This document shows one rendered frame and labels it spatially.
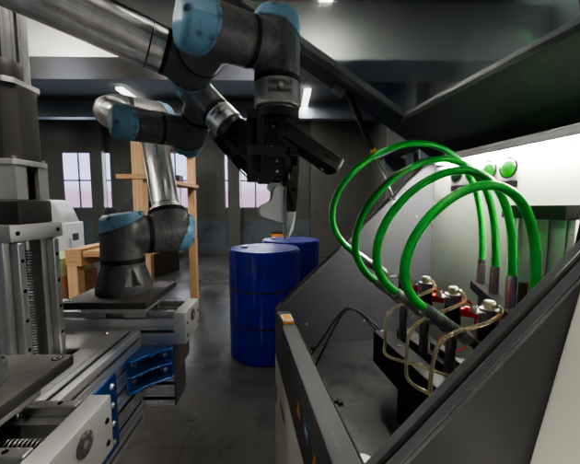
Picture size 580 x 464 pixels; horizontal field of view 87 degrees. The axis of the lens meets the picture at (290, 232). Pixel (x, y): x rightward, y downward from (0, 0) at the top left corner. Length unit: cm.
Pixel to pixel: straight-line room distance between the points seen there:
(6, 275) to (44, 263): 9
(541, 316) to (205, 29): 55
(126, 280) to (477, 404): 83
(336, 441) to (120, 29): 68
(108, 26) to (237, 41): 20
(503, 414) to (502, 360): 6
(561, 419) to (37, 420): 68
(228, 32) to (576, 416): 62
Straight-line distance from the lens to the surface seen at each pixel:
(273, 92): 51
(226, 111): 74
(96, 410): 59
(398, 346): 75
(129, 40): 60
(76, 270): 326
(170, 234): 98
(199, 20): 49
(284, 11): 56
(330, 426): 56
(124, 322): 99
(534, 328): 47
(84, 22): 61
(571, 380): 49
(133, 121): 79
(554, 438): 51
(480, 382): 44
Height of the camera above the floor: 129
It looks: 5 degrees down
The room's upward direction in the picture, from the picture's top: straight up
